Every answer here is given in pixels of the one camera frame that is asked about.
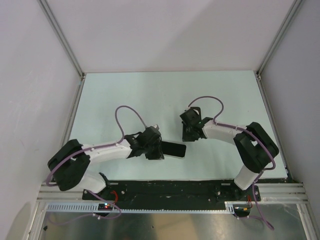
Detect black smartphone blue edge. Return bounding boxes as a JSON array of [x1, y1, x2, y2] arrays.
[[161, 141, 186, 158]]

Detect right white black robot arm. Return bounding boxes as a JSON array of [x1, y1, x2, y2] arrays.
[[180, 116, 279, 201]]

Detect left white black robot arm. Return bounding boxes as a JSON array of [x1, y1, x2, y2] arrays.
[[46, 134, 164, 200]]

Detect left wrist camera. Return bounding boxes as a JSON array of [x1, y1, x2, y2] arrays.
[[136, 126, 161, 148]]

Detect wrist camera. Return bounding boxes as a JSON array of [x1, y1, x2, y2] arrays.
[[179, 107, 202, 126], [136, 126, 161, 148]]

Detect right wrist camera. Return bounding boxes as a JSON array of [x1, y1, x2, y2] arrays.
[[179, 107, 202, 126]]

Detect aluminium front frame rail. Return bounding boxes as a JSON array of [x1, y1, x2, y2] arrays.
[[37, 181, 307, 202]]

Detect white slotted cable duct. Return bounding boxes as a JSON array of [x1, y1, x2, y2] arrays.
[[46, 202, 237, 215]]

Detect right aluminium frame post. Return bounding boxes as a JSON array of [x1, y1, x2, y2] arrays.
[[255, 0, 305, 78]]

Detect aluminium frame post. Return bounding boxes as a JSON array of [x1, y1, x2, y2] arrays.
[[255, 0, 305, 78], [37, 0, 85, 79]]

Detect left aluminium frame post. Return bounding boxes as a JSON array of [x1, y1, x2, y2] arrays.
[[37, 0, 85, 79]]

